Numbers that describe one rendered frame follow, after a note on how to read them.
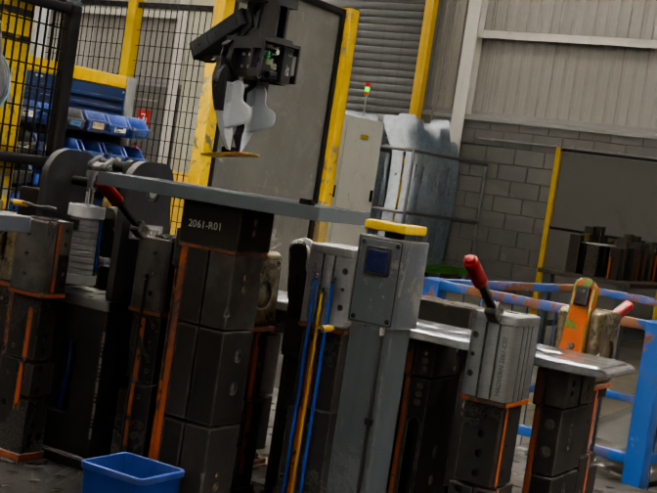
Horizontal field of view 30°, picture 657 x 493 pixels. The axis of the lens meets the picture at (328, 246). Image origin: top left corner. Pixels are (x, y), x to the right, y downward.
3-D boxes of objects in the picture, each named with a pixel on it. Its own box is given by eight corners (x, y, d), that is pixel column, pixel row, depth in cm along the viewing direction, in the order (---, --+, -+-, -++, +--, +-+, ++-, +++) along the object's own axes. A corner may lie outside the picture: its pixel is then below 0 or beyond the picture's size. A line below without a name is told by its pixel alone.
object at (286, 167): (156, 459, 491) (229, -41, 480) (132, 451, 498) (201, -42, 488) (308, 436, 576) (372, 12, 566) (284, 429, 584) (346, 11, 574)
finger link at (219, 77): (213, 108, 163) (226, 43, 163) (205, 107, 164) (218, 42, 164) (239, 115, 167) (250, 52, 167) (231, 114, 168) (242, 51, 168)
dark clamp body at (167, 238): (190, 478, 196) (224, 242, 194) (137, 490, 185) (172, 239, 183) (138, 462, 202) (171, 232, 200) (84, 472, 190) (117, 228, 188)
